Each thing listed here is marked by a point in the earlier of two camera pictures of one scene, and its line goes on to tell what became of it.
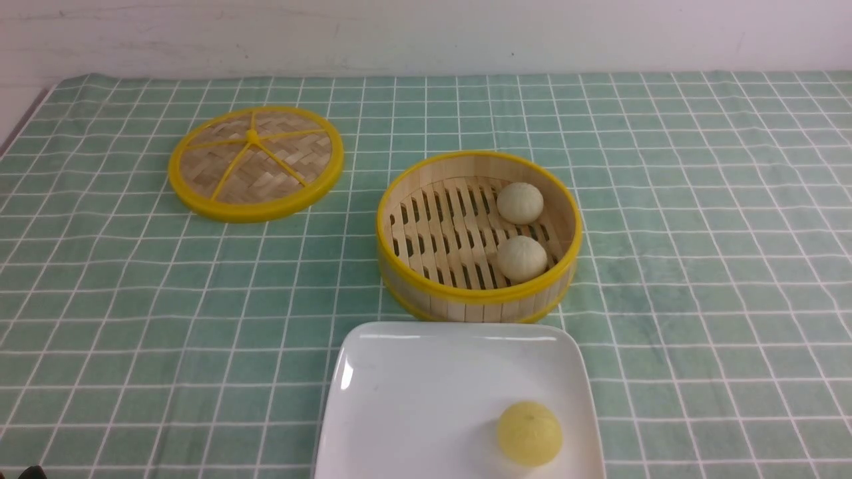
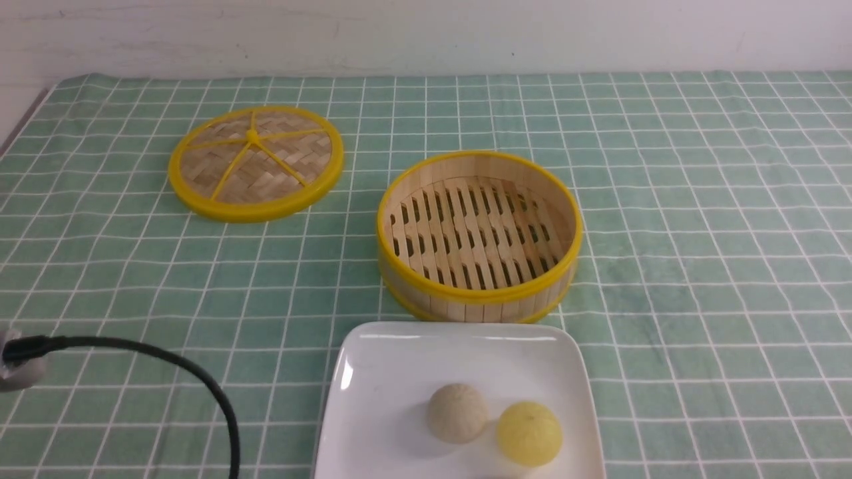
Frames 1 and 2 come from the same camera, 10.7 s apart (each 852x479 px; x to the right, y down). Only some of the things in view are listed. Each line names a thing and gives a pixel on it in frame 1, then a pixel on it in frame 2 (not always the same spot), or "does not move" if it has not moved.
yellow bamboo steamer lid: [255, 163] does not move
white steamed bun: [522, 259] → [457, 413]
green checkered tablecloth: [141, 338] does not move
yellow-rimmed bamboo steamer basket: [476, 236] does not move
